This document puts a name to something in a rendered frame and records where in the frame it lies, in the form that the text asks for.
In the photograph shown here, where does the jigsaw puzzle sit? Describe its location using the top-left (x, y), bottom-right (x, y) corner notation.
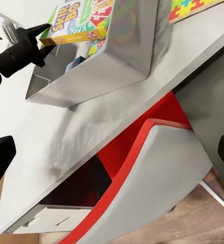
top-left (169, 0), bottom-right (222, 23)

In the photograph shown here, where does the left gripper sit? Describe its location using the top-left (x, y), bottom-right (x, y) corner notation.
top-left (5, 23), bottom-right (55, 70)

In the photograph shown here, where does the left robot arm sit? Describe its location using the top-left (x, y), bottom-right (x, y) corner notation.
top-left (0, 18), bottom-right (55, 84)

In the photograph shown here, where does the toy box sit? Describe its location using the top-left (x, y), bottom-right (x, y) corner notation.
top-left (25, 0), bottom-right (158, 108)

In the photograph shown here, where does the board game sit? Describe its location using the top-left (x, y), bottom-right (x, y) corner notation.
top-left (39, 0), bottom-right (113, 47)
top-left (66, 56), bottom-right (85, 73)
top-left (88, 38), bottom-right (105, 56)

